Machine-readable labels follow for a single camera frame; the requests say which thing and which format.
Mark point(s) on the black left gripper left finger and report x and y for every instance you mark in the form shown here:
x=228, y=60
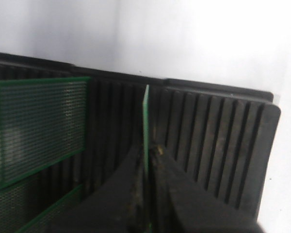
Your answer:
x=116, y=207

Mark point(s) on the black slotted board rack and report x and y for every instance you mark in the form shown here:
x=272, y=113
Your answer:
x=220, y=136

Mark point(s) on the green circuit board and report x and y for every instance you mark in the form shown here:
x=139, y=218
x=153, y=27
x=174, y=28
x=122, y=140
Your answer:
x=42, y=122
x=26, y=207
x=146, y=159

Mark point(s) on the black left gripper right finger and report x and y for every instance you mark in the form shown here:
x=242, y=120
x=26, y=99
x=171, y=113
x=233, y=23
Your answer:
x=183, y=206

